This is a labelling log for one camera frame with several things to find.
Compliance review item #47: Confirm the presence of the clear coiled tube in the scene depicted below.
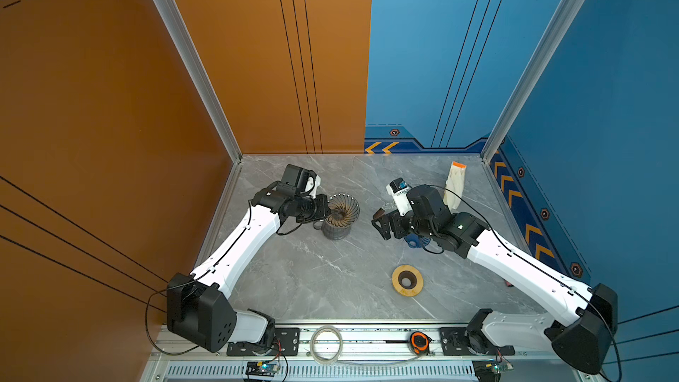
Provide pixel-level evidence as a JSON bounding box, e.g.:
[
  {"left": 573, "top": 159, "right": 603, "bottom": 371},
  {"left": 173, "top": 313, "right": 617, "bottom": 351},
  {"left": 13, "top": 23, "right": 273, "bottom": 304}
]
[{"left": 308, "top": 325, "right": 344, "bottom": 366}]

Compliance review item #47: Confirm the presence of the coffee filter paper pack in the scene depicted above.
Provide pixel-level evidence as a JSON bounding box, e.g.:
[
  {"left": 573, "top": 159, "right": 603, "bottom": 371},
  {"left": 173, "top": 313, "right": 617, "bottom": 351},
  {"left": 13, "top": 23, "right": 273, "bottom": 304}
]
[{"left": 443, "top": 162, "right": 467, "bottom": 212}]

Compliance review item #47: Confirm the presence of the orange black tape measure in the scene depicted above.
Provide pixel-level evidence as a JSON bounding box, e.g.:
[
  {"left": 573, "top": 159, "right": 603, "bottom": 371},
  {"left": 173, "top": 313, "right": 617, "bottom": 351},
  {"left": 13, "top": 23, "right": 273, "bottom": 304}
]
[{"left": 408, "top": 332, "right": 431, "bottom": 357}]

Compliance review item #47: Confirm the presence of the green circuit board right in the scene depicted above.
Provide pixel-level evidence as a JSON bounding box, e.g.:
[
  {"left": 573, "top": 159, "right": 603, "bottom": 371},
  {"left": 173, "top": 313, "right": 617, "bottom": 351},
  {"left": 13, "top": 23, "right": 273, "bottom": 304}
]
[{"left": 472, "top": 362, "right": 507, "bottom": 382}]

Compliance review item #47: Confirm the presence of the aluminium corner post left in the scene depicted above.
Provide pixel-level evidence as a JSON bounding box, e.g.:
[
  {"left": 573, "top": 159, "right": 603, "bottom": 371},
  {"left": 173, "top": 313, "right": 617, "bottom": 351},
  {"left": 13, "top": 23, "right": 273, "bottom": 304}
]
[{"left": 152, "top": 0, "right": 242, "bottom": 164}]

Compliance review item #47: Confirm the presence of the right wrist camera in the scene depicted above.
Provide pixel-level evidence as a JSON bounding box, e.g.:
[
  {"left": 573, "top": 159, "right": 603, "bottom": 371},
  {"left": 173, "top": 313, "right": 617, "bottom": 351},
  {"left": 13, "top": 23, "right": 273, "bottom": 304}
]
[{"left": 385, "top": 178, "right": 452, "bottom": 219}]

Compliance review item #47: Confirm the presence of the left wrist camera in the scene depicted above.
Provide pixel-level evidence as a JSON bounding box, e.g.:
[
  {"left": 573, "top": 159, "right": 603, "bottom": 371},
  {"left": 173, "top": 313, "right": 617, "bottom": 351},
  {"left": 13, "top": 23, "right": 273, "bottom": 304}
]
[{"left": 277, "top": 164, "right": 321, "bottom": 198}]

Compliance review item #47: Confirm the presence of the aluminium corner post right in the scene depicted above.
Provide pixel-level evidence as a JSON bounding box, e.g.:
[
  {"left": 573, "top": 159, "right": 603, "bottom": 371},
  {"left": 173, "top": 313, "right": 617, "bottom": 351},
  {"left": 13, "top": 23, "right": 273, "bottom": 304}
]
[{"left": 480, "top": 0, "right": 585, "bottom": 164}]

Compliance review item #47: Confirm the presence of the grey glass carafe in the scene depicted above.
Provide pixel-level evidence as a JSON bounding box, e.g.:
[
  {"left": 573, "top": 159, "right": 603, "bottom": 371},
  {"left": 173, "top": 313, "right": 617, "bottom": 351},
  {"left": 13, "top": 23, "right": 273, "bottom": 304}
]
[{"left": 312, "top": 220, "right": 352, "bottom": 241}]

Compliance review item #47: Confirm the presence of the green circuit board left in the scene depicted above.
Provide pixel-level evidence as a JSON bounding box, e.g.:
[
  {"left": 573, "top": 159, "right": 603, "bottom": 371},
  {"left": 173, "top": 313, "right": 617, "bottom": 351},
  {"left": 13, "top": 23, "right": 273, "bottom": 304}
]
[{"left": 245, "top": 361, "right": 280, "bottom": 380}]

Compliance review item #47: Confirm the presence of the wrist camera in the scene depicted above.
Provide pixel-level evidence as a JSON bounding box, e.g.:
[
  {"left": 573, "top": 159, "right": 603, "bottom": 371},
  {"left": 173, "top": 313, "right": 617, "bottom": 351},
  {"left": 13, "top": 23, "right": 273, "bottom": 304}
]
[
  {"left": 385, "top": 178, "right": 452, "bottom": 219},
  {"left": 277, "top": 164, "right": 321, "bottom": 198}
]

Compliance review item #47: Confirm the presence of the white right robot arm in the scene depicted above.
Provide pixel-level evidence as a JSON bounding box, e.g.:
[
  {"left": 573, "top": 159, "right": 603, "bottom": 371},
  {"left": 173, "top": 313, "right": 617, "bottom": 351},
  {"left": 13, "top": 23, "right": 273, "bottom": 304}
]
[{"left": 371, "top": 210, "right": 618, "bottom": 375}]

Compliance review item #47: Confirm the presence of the green circuit board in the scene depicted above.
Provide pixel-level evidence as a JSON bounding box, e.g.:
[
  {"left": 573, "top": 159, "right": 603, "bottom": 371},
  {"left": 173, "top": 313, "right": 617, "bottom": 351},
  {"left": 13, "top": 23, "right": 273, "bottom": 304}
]
[
  {"left": 245, "top": 361, "right": 280, "bottom": 380},
  {"left": 472, "top": 362, "right": 507, "bottom": 382}
]

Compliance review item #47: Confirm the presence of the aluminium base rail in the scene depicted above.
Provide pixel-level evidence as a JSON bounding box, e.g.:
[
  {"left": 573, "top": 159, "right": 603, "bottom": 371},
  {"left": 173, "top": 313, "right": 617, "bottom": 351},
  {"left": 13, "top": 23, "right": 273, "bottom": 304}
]
[{"left": 141, "top": 320, "right": 602, "bottom": 381}]

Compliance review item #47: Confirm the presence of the aluminium corner post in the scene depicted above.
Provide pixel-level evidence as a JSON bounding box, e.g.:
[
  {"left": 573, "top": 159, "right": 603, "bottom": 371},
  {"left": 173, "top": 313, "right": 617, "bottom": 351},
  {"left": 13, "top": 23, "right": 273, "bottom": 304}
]
[
  {"left": 480, "top": 0, "right": 585, "bottom": 164},
  {"left": 152, "top": 0, "right": 242, "bottom": 164}
]

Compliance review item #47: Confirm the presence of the grey ribbed glass dripper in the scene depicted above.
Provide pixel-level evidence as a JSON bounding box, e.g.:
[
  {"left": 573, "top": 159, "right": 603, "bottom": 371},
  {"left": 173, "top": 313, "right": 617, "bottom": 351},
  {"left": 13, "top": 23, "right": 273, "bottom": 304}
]
[{"left": 325, "top": 193, "right": 360, "bottom": 227}]

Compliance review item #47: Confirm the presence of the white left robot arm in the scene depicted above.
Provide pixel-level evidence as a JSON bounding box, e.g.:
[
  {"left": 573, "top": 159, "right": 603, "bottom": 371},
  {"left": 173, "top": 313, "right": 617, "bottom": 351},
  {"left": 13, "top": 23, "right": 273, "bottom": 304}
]
[{"left": 166, "top": 189, "right": 330, "bottom": 353}]

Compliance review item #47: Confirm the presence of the blue ribbed dripper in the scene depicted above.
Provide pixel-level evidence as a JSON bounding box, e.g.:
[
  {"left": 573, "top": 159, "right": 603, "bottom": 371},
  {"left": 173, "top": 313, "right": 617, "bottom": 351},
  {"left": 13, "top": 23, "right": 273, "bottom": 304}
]
[{"left": 404, "top": 235, "right": 431, "bottom": 249}]

